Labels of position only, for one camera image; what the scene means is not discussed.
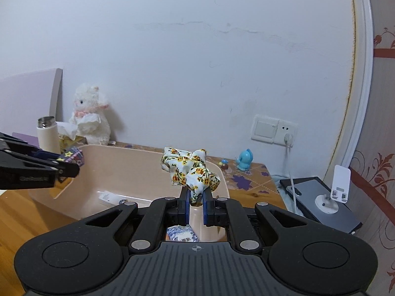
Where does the dark laptop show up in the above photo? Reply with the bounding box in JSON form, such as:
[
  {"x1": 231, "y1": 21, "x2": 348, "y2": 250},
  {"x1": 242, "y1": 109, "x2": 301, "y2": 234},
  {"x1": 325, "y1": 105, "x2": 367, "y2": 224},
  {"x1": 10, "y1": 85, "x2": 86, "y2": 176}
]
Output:
[{"x1": 279, "y1": 177, "x2": 363, "y2": 234}]

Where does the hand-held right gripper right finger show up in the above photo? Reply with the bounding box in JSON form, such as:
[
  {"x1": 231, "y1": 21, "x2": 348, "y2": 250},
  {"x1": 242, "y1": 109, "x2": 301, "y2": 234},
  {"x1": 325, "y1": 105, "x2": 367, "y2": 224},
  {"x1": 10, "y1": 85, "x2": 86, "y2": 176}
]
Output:
[{"x1": 202, "y1": 188, "x2": 310, "y2": 250}]

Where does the yellow tissue box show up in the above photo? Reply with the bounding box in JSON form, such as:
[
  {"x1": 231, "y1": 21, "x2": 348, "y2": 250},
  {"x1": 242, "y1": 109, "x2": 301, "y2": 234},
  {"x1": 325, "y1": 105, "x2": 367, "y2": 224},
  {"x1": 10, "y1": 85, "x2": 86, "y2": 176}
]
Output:
[{"x1": 57, "y1": 121, "x2": 88, "y2": 153}]

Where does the white plug with cable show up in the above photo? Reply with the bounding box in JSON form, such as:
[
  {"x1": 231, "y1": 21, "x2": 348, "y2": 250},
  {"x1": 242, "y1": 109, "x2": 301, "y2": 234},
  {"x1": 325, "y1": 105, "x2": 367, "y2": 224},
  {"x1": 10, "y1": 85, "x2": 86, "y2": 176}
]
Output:
[{"x1": 283, "y1": 132, "x2": 300, "y2": 215}]

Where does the blue toy figure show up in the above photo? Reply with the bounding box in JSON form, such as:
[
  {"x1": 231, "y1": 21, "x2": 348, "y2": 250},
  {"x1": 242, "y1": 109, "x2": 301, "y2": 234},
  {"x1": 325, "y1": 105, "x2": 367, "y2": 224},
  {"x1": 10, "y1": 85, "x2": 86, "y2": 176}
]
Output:
[{"x1": 236, "y1": 148, "x2": 253, "y2": 171}]

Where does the blue and white patterned packet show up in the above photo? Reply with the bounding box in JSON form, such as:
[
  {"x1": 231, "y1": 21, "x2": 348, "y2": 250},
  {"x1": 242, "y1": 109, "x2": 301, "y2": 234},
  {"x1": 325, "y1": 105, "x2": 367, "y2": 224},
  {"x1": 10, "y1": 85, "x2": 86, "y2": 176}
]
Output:
[{"x1": 167, "y1": 225, "x2": 200, "y2": 243}]

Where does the white wall switch socket panel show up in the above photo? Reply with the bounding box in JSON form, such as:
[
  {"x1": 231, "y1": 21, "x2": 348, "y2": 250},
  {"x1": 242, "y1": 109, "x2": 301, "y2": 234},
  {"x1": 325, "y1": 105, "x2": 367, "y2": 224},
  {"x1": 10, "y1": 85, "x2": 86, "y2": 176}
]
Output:
[{"x1": 250, "y1": 114, "x2": 299, "y2": 146}]

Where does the purple star-patterned packet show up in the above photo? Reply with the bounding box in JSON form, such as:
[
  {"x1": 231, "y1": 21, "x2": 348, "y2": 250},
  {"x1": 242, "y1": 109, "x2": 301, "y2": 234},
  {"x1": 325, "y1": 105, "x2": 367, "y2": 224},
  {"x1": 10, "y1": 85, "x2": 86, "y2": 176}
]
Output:
[{"x1": 59, "y1": 147, "x2": 86, "y2": 167}]

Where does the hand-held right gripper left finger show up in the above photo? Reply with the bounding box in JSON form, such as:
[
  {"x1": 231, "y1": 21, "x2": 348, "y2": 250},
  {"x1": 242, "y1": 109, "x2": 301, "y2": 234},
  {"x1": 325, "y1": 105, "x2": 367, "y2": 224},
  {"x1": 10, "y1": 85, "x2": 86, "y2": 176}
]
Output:
[{"x1": 81, "y1": 188, "x2": 191, "y2": 250}]

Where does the floral fabric scrunchie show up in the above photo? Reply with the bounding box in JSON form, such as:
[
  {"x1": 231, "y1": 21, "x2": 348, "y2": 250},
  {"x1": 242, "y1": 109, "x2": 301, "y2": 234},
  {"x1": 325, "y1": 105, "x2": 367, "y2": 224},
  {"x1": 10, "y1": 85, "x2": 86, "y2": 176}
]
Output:
[{"x1": 160, "y1": 147, "x2": 220, "y2": 207}]

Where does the white plush toy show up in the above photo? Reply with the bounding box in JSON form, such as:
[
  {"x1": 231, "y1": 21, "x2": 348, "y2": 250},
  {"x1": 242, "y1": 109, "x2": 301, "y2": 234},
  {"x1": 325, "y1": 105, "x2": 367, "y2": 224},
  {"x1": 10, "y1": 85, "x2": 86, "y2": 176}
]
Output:
[{"x1": 68, "y1": 83, "x2": 112, "y2": 146}]

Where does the white phone stand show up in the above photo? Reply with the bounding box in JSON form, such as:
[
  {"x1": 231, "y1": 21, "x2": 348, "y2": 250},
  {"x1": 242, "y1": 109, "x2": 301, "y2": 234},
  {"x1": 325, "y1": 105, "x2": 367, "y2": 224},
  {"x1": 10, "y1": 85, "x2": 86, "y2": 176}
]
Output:
[{"x1": 314, "y1": 165, "x2": 351, "y2": 215}]

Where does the white thermos bottle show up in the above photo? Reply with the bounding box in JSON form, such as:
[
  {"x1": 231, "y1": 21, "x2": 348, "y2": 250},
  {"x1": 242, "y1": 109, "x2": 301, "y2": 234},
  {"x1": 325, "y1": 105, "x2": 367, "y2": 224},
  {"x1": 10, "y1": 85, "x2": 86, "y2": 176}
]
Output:
[{"x1": 37, "y1": 116, "x2": 61, "y2": 155}]

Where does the beige plastic basin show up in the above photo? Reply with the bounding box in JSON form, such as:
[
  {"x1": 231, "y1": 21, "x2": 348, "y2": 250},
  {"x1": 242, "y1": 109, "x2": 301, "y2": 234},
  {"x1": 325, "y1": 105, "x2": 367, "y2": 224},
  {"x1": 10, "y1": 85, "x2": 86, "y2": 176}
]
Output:
[{"x1": 29, "y1": 144, "x2": 231, "y2": 243}]

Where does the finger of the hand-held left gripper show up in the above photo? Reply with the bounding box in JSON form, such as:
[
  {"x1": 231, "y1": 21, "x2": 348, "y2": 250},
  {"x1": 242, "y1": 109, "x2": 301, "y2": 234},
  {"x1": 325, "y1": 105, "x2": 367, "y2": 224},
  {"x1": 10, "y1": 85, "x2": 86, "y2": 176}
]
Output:
[
  {"x1": 0, "y1": 132, "x2": 62, "y2": 162},
  {"x1": 0, "y1": 157, "x2": 81, "y2": 190}
]

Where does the pale purple headboard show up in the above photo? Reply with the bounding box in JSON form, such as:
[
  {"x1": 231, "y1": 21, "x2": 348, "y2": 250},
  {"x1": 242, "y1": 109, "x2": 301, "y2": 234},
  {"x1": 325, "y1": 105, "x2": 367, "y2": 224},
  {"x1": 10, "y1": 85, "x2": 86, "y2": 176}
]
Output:
[{"x1": 0, "y1": 68, "x2": 64, "y2": 145}]

